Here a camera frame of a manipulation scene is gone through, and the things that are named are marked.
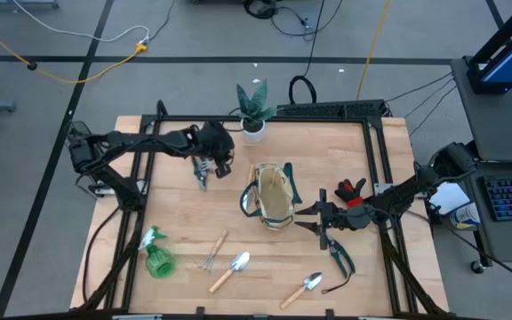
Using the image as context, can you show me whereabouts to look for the white paper sheet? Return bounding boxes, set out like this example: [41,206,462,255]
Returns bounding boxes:
[428,180,472,217]

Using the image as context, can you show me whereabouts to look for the black perforated box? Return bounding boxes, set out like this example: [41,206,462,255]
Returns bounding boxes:
[276,99,388,120]

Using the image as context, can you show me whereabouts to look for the grey metal garden shears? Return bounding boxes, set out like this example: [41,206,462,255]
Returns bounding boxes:
[192,155,217,192]

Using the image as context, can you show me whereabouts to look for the white floor cable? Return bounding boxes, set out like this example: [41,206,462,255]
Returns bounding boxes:
[11,0,151,44]

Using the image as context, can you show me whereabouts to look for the red and black gardening glove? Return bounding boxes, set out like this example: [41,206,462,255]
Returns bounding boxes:
[334,177,368,209]

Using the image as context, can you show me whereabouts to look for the white blue canister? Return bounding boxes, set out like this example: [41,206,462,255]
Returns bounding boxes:
[449,202,482,231]

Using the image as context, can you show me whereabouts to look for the snake plant in white pot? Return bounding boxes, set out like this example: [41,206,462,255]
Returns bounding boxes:
[236,78,279,144]

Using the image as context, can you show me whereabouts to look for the black coiled floor cables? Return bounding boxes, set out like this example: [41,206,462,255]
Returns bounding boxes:
[242,0,342,42]

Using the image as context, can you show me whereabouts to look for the grey desk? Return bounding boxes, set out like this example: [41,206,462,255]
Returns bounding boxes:
[450,56,512,264]

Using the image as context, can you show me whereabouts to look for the green handled pruning shears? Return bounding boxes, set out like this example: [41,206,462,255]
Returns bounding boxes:
[321,230,357,295]

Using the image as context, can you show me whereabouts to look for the canvas gardening bag green trim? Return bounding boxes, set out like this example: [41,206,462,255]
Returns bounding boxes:
[239,162,304,231]

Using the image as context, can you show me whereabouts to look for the black table frame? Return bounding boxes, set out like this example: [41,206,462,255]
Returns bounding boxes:
[76,100,451,320]

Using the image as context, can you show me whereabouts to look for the long yellow cable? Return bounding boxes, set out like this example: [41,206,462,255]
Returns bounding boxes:
[356,0,393,101]

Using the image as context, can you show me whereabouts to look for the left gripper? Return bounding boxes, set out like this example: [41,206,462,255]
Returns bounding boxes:
[191,120,236,180]

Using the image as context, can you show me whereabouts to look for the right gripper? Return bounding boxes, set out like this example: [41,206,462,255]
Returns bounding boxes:
[293,188,375,241]

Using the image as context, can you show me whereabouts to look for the green plastic spray bottle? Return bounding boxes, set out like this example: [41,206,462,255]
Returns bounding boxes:
[138,225,178,280]

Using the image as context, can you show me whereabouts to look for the wooden handled hand rake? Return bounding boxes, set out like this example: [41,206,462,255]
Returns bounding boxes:
[200,228,229,272]

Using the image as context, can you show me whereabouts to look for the black power cable with loop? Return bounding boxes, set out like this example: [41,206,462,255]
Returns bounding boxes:
[287,0,328,106]

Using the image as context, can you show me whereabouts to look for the yellow extension cord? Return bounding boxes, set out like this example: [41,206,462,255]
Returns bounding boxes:
[0,15,149,85]

